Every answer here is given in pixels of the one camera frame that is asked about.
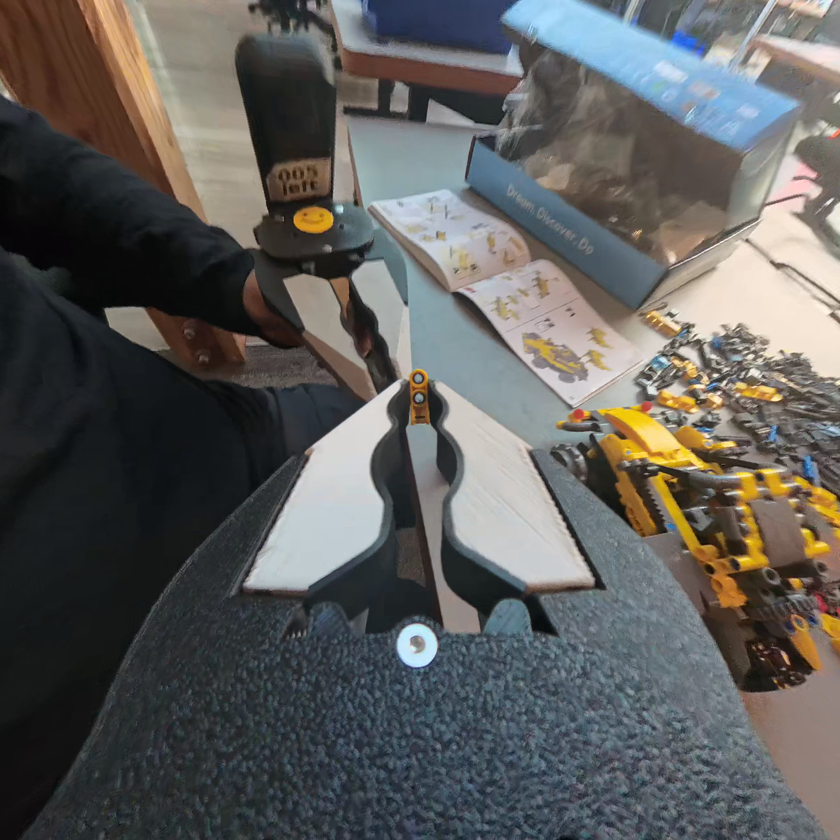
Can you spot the wooden beam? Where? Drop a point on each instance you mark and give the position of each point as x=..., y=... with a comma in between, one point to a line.
x=65, y=65

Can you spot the person's black clothing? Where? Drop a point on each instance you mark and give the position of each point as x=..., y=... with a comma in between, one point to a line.
x=98, y=525

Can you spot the blue storage bin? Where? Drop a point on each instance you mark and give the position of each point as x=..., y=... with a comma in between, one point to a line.
x=433, y=19

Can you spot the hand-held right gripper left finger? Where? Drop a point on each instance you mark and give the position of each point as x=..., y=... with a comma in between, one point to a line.
x=321, y=518

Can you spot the person's left hand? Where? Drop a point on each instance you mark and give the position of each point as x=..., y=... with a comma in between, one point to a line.
x=269, y=315

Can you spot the pile of loose brick parts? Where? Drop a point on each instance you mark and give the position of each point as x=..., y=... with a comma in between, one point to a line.
x=754, y=380

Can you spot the person's left forearm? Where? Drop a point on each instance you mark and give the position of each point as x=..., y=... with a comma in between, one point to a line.
x=131, y=216

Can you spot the wood edged background table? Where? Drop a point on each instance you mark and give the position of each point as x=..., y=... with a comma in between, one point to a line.
x=426, y=65

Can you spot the blue cardboard box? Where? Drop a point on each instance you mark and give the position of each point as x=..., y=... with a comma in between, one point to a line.
x=564, y=229

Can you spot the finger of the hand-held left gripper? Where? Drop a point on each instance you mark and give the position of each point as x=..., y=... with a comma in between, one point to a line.
x=387, y=302
x=321, y=321

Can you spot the yellow grey toy brick vehicle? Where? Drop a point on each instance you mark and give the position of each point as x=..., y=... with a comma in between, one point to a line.
x=656, y=446

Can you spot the grey desk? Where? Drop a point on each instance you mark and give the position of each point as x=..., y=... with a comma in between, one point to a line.
x=459, y=341

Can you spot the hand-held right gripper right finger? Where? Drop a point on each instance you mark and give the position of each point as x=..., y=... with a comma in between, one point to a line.
x=512, y=518

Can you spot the building instruction booklet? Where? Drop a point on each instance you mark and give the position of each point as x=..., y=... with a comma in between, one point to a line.
x=551, y=328

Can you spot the small yellow pin connector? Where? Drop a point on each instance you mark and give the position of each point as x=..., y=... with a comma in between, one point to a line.
x=418, y=394

